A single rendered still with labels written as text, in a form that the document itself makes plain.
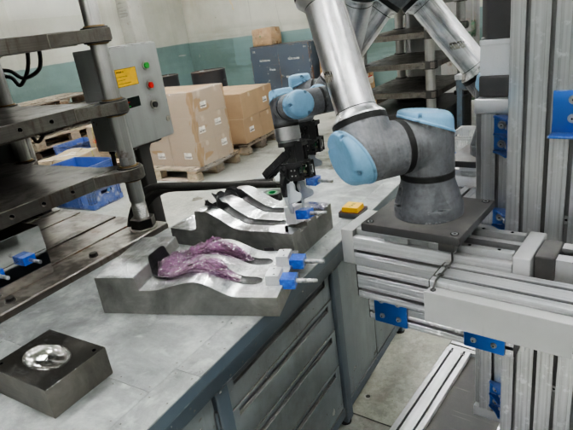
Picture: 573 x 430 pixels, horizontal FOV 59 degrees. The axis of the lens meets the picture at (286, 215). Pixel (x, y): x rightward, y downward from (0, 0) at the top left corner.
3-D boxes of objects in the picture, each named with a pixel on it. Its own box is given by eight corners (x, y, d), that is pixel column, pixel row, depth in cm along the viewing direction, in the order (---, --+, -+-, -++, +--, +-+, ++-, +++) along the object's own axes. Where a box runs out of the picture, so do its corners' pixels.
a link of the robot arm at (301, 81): (309, 74, 164) (284, 77, 167) (312, 108, 168) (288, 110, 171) (314, 71, 171) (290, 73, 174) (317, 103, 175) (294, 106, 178)
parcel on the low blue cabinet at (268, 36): (283, 43, 861) (280, 25, 850) (272, 44, 836) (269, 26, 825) (263, 44, 884) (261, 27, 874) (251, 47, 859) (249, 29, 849)
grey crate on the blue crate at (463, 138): (532, 142, 441) (533, 124, 436) (523, 155, 410) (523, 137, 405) (461, 141, 475) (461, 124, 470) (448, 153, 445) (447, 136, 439)
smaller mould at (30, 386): (113, 373, 113) (105, 346, 110) (55, 419, 101) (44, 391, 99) (57, 353, 123) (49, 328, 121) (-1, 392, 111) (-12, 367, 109)
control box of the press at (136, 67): (222, 335, 263) (160, 39, 211) (183, 371, 239) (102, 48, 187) (190, 327, 275) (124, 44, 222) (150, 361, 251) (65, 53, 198)
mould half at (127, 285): (301, 267, 148) (297, 233, 145) (280, 316, 125) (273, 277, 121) (149, 268, 162) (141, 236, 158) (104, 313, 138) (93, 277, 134)
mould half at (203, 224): (332, 227, 173) (329, 190, 168) (296, 261, 153) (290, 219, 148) (218, 215, 199) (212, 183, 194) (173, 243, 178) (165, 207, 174)
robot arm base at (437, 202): (473, 203, 114) (473, 160, 111) (448, 229, 104) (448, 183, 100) (411, 196, 124) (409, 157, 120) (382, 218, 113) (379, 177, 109)
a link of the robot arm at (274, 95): (271, 89, 142) (263, 92, 150) (279, 128, 144) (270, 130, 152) (298, 84, 144) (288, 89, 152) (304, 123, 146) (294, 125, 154)
